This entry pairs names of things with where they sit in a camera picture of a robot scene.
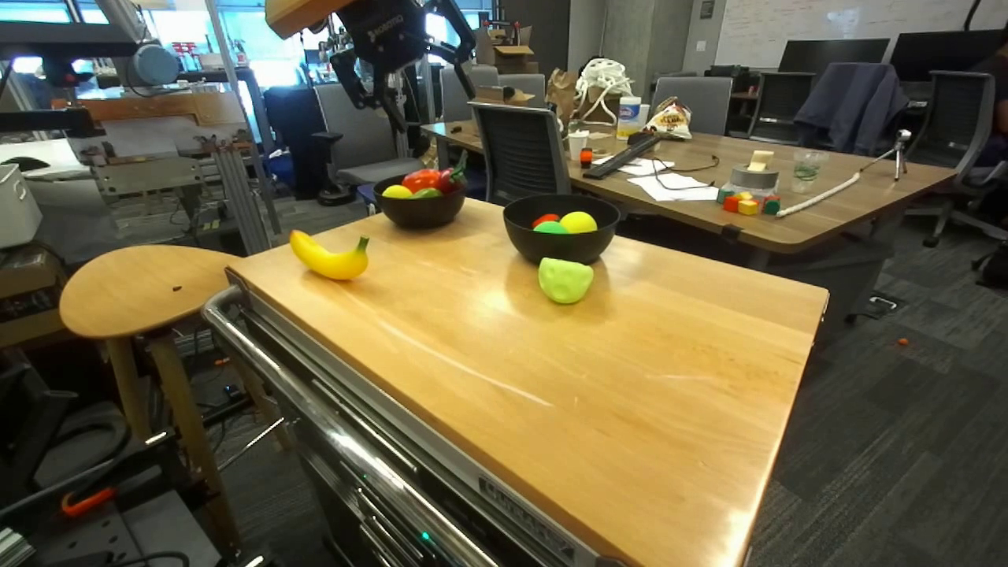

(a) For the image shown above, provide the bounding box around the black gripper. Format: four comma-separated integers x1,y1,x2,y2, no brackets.
338,0,431,130

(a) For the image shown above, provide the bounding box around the red-orange plush pepper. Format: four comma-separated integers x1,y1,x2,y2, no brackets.
400,166,453,199

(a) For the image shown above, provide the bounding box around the red radish with green stem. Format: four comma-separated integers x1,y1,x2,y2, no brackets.
436,153,470,202

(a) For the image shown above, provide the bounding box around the yellow plush banana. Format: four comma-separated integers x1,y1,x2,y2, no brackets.
287,226,374,283

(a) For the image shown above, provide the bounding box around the yellow plush ball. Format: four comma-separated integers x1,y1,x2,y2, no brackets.
557,209,601,236

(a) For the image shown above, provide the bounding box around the light green lumpy plush fruit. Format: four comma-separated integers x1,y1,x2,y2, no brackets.
534,254,599,309

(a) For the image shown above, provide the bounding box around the beige plush toy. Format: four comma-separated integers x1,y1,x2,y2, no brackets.
647,97,697,145

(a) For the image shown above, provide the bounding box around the grey upholstered chair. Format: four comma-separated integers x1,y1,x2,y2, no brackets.
313,83,425,194

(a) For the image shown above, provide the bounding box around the tan wrist mounted block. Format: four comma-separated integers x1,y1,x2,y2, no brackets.
260,0,354,41

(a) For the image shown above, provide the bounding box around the large black bowl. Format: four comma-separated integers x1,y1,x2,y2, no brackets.
374,171,470,234

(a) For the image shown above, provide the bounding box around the cardboard box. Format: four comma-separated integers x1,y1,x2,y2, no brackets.
477,18,543,75

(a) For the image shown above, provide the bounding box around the grey mesh office chair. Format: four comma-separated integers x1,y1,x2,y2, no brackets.
466,97,574,209

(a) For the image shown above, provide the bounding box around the white woven ball sculpture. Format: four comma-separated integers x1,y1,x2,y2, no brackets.
574,56,636,125

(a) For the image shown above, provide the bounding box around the small black bowl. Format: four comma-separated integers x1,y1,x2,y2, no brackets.
502,191,625,269

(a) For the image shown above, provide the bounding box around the long black device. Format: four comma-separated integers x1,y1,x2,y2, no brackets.
583,125,676,184

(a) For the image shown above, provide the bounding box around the white paper sheet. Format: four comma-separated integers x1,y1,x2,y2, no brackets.
628,153,726,209

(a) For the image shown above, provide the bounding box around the light grey office chair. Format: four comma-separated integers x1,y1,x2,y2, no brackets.
650,72,737,138

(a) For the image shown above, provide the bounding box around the round wooden stool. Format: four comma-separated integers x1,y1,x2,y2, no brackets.
56,243,247,548

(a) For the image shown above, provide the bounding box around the white cart with wooden top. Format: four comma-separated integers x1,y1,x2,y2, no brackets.
203,194,833,567

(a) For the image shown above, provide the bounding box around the clear plastic container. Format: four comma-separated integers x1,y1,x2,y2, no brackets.
732,147,780,199

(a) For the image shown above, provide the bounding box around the white box device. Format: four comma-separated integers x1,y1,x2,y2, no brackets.
0,160,47,253

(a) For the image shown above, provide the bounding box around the black office chair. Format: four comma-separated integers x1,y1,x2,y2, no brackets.
751,67,820,138
910,67,1008,253

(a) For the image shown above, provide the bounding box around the black computer monitor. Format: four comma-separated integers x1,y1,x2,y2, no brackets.
778,39,896,75
889,27,1008,85

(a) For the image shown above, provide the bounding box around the wooden office desk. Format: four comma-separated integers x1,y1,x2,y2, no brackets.
421,115,961,349

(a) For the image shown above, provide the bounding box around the white stick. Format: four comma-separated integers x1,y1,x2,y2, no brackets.
772,166,883,219

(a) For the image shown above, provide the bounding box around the dark blue jacket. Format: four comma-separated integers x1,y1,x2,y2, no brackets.
794,59,914,156

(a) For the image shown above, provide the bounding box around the black breadboard table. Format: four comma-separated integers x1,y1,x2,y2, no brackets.
0,476,249,567

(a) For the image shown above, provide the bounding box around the small silver tripod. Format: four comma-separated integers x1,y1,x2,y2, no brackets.
880,125,916,187

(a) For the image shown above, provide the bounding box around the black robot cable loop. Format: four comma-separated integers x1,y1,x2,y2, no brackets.
421,0,479,68

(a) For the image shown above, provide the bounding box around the aluminium extrusion frame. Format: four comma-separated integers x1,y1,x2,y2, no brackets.
74,130,282,259

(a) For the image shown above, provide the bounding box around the metal cart handle rail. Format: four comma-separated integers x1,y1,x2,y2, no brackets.
203,286,499,567

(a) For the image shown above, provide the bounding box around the orange handled clamp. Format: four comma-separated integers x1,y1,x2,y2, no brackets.
56,483,119,523

